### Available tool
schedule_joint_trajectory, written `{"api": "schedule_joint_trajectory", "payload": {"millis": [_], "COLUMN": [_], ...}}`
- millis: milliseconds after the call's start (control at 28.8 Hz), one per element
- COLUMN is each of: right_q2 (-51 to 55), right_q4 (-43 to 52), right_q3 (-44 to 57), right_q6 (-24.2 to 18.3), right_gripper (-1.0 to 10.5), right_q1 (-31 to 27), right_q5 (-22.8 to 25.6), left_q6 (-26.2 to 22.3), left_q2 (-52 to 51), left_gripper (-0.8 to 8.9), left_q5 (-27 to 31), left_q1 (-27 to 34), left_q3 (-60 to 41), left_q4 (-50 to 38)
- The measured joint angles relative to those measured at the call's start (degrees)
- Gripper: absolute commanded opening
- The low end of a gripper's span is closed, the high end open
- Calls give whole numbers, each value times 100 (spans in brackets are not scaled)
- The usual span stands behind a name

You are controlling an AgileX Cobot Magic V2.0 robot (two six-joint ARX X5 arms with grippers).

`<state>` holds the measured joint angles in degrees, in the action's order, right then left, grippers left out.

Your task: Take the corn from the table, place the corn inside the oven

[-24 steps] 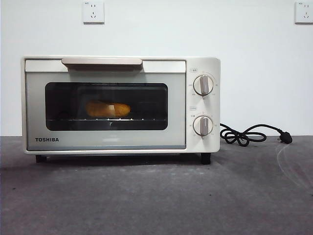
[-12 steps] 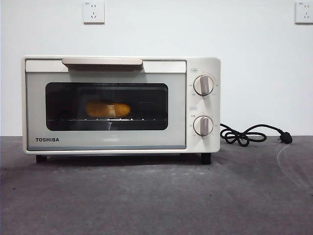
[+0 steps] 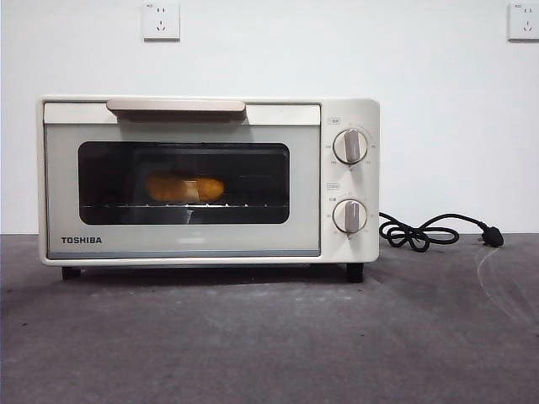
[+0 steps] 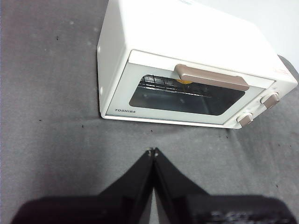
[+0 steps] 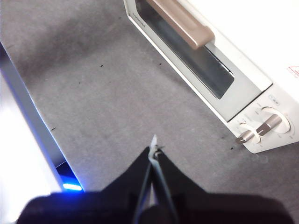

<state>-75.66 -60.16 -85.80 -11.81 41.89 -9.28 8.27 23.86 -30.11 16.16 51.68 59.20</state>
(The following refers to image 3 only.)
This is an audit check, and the cream oven temperature knob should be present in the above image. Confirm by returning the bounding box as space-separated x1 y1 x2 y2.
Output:
332 128 371 166

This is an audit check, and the glass oven door with handle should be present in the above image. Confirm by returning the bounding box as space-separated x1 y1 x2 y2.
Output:
43 99 323 259

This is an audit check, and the cream Toshiba toaster oven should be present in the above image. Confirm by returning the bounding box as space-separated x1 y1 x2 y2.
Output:
38 95 381 284

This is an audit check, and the cream oven timer knob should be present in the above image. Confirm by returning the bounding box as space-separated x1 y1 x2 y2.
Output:
332 198 369 236

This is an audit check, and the black oven power cable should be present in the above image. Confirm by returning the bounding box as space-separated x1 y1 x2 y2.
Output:
377 210 505 253

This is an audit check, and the white wall socket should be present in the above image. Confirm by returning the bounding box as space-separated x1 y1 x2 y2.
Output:
507 3 539 42
142 3 181 42

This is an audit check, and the metal wire oven rack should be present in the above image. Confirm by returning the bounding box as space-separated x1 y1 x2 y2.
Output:
82 202 288 210

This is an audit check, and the yellow corn cob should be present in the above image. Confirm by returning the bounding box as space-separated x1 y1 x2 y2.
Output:
145 174 225 204

